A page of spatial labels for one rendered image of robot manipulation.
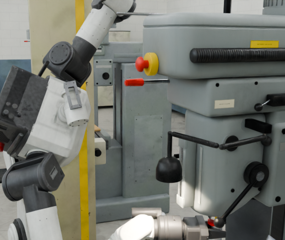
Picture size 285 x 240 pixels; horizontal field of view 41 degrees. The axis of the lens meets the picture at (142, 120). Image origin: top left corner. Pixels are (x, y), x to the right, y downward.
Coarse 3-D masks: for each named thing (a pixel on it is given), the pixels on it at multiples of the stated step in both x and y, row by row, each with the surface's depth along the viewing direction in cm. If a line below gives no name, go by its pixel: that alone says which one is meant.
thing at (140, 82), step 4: (128, 80) 110; (132, 80) 110; (136, 80) 111; (140, 80) 111; (144, 80) 112; (148, 80) 113; (152, 80) 113; (156, 80) 114; (160, 80) 114; (164, 80) 115; (168, 80) 115; (128, 84) 110; (132, 84) 111; (136, 84) 111; (140, 84) 111
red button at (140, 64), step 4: (136, 60) 100; (140, 60) 99; (144, 60) 100; (136, 64) 100; (140, 64) 99; (144, 64) 100; (148, 64) 100; (136, 68) 101; (140, 68) 99; (144, 68) 101
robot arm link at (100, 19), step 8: (96, 0) 136; (104, 0) 133; (96, 8) 135; (104, 8) 135; (88, 16) 137; (96, 16) 135; (104, 16) 135; (112, 16) 137; (128, 16) 138; (88, 24) 135; (96, 24) 134; (104, 24) 136; (80, 32) 135; (88, 32) 134; (96, 32) 135; (104, 32) 137; (88, 40) 134; (96, 40) 136; (96, 48) 137
